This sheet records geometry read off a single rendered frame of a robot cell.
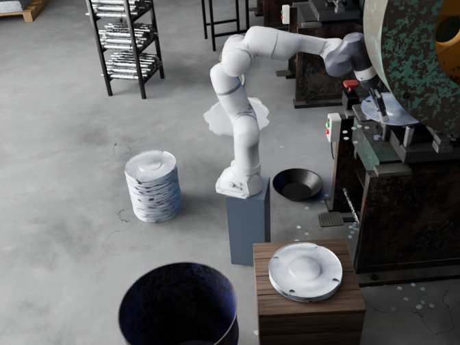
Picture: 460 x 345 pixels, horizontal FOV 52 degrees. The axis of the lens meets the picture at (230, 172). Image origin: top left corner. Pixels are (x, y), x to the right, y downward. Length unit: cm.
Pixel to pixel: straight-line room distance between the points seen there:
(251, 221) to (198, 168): 100
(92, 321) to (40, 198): 109
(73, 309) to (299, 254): 113
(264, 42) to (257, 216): 83
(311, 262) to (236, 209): 46
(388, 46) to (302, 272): 92
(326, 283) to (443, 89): 83
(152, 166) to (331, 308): 132
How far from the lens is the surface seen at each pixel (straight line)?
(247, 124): 195
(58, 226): 295
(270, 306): 187
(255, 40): 181
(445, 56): 170
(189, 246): 261
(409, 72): 159
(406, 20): 151
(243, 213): 223
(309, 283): 191
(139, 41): 397
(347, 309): 188
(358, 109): 219
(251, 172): 211
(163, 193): 266
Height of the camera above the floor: 183
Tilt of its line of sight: 36 degrees down
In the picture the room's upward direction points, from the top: 4 degrees counter-clockwise
